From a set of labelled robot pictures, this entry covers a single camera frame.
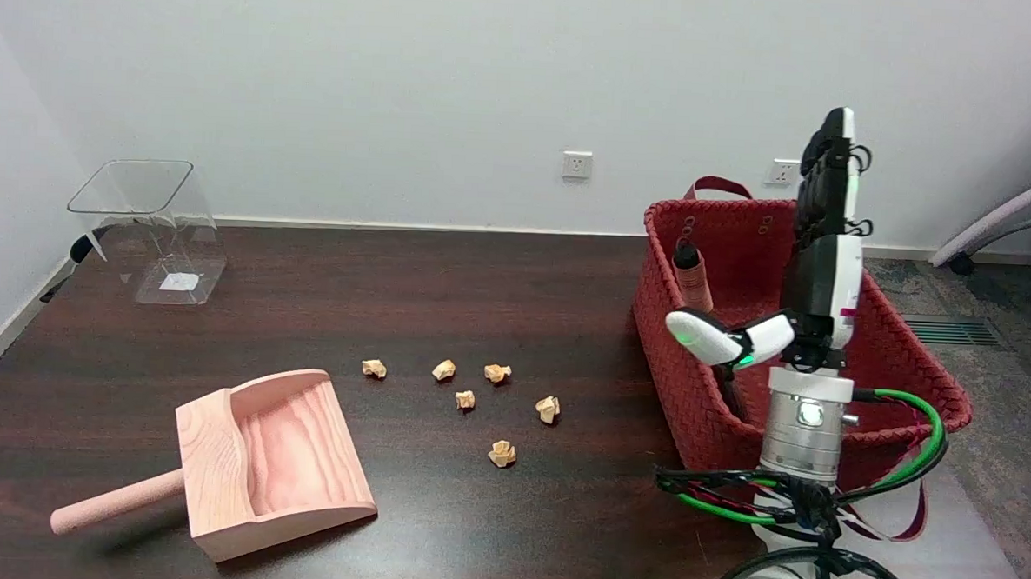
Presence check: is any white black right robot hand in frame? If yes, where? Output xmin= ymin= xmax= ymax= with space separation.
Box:
xmin=662 ymin=99 xmax=877 ymax=377

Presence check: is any wooden broom with black tip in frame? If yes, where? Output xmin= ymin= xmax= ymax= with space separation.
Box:
xmin=665 ymin=237 xmax=755 ymax=421

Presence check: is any red woven basket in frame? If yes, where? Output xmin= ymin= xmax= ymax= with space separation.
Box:
xmin=622 ymin=173 xmax=984 ymax=545

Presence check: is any floor vent grille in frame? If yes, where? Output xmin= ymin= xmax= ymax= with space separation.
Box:
xmin=901 ymin=315 xmax=1007 ymax=349

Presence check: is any grey office chair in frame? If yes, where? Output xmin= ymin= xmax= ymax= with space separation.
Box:
xmin=928 ymin=160 xmax=1031 ymax=278

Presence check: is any pink wooden dustpan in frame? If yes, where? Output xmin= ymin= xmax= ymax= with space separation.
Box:
xmin=47 ymin=357 xmax=385 ymax=571

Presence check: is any clear plastic bin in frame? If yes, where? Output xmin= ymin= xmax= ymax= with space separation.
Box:
xmin=63 ymin=156 xmax=232 ymax=309

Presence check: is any green black cable bundle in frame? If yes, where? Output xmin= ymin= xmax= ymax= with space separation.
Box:
xmin=651 ymin=378 xmax=951 ymax=579

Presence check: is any black cord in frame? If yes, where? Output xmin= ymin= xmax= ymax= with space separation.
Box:
xmin=41 ymin=232 xmax=110 ymax=307

